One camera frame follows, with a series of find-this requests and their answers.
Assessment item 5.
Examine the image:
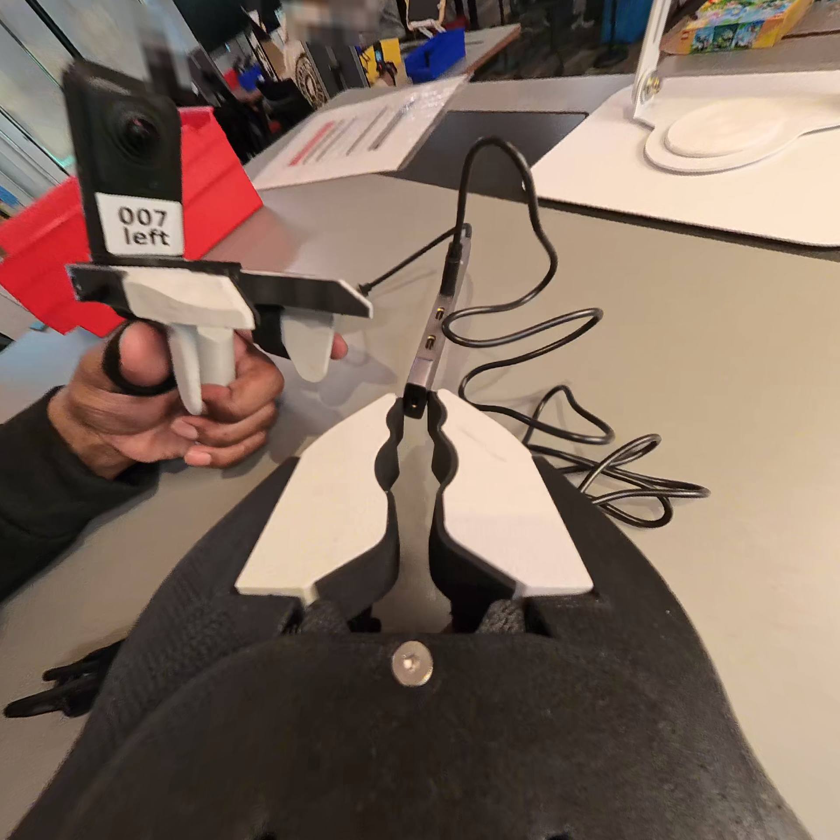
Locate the person's left hand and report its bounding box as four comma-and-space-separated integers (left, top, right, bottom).
49, 322, 350, 481

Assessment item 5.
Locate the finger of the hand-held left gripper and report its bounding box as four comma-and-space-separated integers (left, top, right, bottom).
239, 271, 375, 321

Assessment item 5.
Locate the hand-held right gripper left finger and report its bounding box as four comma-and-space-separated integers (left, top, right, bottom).
233, 392, 403, 622

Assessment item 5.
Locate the colourful toy brick box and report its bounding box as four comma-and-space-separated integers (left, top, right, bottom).
689, 0, 816, 55

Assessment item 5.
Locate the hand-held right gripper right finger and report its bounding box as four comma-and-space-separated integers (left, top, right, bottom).
427, 387, 596, 622

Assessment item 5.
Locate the thin black usb-c cable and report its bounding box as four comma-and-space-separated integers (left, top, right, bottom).
357, 136, 711, 529

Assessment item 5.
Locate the small blue bin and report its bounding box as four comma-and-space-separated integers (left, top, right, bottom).
403, 29, 467, 83

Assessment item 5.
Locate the yellow plastic container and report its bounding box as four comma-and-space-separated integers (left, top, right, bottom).
357, 38, 404, 86

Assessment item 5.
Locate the grey usb hub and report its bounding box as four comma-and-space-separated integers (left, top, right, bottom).
402, 223, 473, 421

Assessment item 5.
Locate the red plastic bin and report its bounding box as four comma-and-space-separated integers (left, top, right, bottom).
0, 108, 263, 336

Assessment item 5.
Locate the person's left forearm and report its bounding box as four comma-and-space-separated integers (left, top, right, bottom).
0, 387, 161, 601

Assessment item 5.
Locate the printed instruction sheet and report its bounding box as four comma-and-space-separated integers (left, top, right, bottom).
252, 75, 470, 191

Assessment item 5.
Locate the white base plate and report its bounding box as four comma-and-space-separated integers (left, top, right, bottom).
525, 69, 840, 249

